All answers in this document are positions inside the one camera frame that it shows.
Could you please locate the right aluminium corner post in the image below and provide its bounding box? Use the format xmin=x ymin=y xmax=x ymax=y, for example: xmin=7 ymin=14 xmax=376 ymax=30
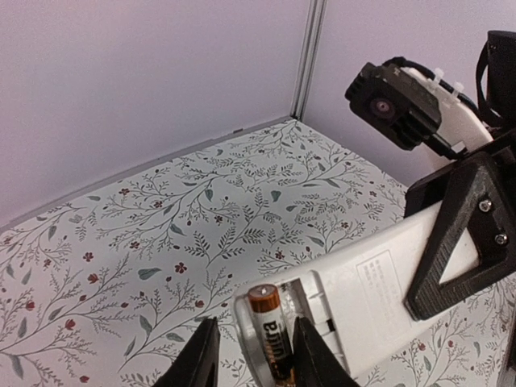
xmin=289 ymin=0 xmax=327 ymax=121

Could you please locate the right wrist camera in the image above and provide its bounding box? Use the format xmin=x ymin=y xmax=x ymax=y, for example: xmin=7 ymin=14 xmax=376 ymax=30
xmin=344 ymin=56 xmax=493 ymax=169

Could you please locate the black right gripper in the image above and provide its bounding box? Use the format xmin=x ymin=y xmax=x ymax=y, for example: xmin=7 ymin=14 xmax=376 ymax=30
xmin=404 ymin=128 xmax=515 ymax=320

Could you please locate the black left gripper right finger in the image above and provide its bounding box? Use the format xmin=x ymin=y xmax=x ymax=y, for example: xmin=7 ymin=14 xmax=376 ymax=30
xmin=293 ymin=317 xmax=359 ymax=387

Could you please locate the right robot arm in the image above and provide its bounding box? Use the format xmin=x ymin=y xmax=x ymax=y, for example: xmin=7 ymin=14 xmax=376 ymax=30
xmin=405 ymin=31 xmax=515 ymax=320

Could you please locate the floral patterned table cloth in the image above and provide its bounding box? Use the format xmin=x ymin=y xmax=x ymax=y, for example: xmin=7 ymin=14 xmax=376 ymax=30
xmin=0 ymin=116 xmax=516 ymax=387

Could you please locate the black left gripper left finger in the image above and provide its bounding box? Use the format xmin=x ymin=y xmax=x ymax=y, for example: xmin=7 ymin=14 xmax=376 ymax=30
xmin=153 ymin=318 xmax=220 ymax=387

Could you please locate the gold black AAA battery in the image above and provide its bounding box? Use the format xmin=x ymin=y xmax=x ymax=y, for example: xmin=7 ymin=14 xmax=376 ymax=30
xmin=248 ymin=284 xmax=294 ymax=386

